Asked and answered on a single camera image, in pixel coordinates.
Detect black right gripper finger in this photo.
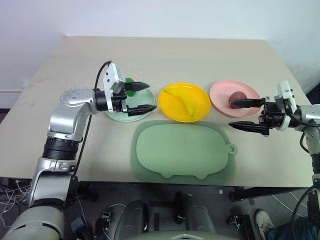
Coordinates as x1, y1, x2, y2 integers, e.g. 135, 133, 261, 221
228, 98, 264, 109
228, 121, 271, 137

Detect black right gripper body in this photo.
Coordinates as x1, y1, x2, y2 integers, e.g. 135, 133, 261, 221
257, 96, 286, 130

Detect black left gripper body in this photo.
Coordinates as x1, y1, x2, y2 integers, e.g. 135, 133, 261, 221
111, 86, 130, 117

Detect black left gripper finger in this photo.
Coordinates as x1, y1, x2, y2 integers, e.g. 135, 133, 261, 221
126, 104, 158, 118
124, 81, 151, 92

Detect dark red toy fruit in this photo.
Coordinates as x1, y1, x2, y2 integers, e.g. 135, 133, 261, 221
228, 91, 248, 110

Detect green toy fruit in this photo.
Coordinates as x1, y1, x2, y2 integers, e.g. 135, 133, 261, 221
124, 77, 138, 97

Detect yellow toy banana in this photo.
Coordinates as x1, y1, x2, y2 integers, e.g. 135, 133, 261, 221
163, 87, 196, 117

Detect mint green plate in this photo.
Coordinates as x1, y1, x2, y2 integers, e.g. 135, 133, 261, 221
104, 87, 155, 123

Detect pink plate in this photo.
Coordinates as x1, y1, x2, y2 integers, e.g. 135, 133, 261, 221
209, 79, 262, 118

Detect yellow plate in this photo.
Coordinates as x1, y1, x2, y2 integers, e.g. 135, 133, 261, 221
158, 82, 211, 123

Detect green pig-shaped silicone mat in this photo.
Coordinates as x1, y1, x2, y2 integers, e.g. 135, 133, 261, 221
130, 119, 238, 180

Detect white sneaker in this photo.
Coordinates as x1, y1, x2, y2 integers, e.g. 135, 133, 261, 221
254, 209, 276, 235

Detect dark grey rounded shape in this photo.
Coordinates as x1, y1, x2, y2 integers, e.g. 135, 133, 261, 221
113, 199, 150, 240
186, 203, 216, 238

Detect blue jeans leg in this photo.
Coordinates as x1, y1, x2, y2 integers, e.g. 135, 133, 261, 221
266, 217, 320, 240

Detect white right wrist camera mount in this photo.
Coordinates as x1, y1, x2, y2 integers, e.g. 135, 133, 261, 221
271, 80, 299, 131

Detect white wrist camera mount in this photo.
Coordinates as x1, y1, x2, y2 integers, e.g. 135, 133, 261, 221
271, 80, 299, 131
102, 62, 126, 113

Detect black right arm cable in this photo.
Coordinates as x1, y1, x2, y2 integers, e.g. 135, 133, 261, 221
282, 109, 316, 240

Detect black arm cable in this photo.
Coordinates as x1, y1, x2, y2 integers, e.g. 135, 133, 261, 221
73, 60, 113, 180
282, 109, 316, 240

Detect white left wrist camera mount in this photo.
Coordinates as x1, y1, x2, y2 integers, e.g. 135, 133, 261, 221
102, 62, 126, 113

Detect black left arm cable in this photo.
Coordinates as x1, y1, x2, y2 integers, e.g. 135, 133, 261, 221
73, 60, 113, 180

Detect black table frame bar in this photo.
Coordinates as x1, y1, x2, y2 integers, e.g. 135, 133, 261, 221
228, 186, 313, 202

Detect black upright post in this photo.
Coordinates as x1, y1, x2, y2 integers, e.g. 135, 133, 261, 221
173, 191, 193, 225

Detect white floor cables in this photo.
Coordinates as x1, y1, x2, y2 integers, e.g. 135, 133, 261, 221
0, 179, 33, 228

